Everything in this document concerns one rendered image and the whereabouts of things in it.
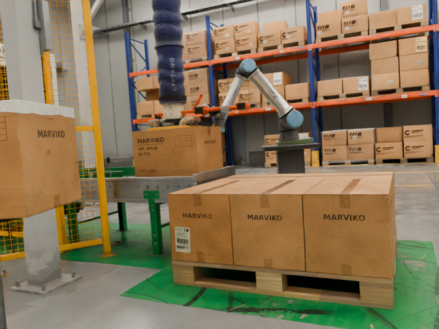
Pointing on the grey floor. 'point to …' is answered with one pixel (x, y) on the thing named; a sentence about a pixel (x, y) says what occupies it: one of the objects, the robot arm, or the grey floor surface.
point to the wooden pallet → (383, 295)
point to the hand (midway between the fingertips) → (204, 110)
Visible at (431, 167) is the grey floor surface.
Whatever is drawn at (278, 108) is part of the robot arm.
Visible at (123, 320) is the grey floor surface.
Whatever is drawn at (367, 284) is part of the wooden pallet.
